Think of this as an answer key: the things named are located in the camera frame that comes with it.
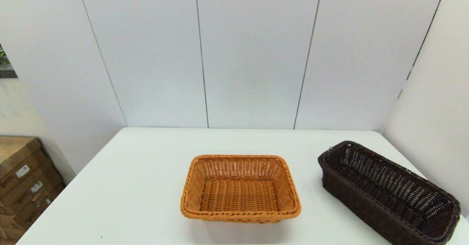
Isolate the orange wicker basket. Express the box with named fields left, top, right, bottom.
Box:
left=180, top=154, right=302, bottom=224

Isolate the cardboard box with white label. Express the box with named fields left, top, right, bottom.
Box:
left=0, top=161, right=59, bottom=207
left=0, top=136, right=47, bottom=179
left=13, top=182, right=66, bottom=231

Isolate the dark brown wicker basket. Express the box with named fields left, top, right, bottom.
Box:
left=318, top=140, right=461, bottom=245

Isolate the framed plant picture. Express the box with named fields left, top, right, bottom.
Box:
left=0, top=44, right=18, bottom=78

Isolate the plain cardboard box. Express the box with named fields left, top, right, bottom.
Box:
left=0, top=205, right=26, bottom=245

